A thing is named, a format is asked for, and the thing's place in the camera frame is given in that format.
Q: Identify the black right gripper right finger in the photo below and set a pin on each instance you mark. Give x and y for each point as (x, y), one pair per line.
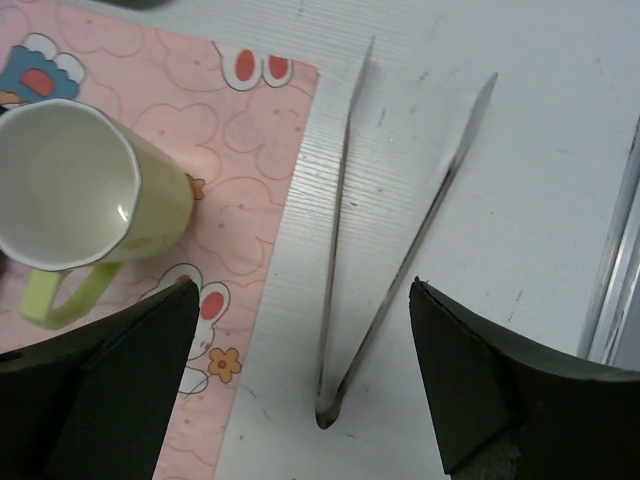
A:
(506, 407)

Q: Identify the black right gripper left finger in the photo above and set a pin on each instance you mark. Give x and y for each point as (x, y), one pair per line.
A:
(95, 402)

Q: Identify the light green mug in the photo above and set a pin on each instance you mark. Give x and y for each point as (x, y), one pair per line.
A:
(81, 195)

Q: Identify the pink cartoon placemat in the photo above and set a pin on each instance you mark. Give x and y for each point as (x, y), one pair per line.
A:
(234, 119)

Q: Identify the aluminium table frame rail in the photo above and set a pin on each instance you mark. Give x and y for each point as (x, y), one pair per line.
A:
(611, 332)

